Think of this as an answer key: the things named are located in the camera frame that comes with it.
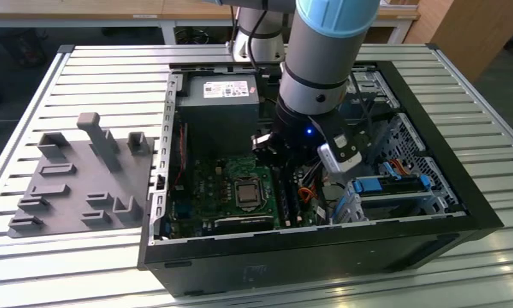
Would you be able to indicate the silver CPU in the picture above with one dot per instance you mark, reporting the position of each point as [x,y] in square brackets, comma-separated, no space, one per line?
[248,195]

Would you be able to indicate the grey parts rack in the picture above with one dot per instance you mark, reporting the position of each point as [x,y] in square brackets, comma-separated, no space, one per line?
[81,179]

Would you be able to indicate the blue disk carrier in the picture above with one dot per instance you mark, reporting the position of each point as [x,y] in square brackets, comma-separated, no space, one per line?
[369,186]

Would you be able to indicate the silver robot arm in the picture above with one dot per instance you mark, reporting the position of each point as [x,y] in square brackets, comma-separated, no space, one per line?
[325,48]

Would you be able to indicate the grey power supply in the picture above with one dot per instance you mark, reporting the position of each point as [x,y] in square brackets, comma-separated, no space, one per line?
[217,128]

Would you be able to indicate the black graphics card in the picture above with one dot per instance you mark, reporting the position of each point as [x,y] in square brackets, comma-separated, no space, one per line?
[244,223]

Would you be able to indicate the metal drive cage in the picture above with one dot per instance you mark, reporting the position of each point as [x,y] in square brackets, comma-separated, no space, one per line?
[380,93]

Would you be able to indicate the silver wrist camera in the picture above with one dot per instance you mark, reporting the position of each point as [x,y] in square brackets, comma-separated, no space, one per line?
[337,160]

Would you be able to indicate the wooden desk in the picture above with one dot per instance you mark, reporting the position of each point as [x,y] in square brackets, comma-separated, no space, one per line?
[89,9]

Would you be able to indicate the installed RAM stick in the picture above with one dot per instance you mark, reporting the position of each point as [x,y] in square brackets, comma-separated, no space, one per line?
[297,202]

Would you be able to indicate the perforated metal disk bay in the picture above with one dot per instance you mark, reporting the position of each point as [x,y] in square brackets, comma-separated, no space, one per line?
[415,138]

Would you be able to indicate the CPU socket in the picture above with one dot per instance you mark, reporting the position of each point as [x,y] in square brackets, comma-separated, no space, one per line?
[249,179]

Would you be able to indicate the black PC case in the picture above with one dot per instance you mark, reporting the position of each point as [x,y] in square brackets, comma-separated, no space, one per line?
[281,263]

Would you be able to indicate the green motherboard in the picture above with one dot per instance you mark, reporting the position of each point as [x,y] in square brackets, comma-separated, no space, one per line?
[209,192]

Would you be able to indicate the wooden cabinet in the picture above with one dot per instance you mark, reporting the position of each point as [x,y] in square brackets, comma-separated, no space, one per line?
[475,32]

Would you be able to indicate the round grey speaker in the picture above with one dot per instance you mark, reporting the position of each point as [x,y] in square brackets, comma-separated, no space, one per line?
[335,192]

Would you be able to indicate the black RAM slot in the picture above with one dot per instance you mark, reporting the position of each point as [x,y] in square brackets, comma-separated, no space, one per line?
[273,199]
[280,205]

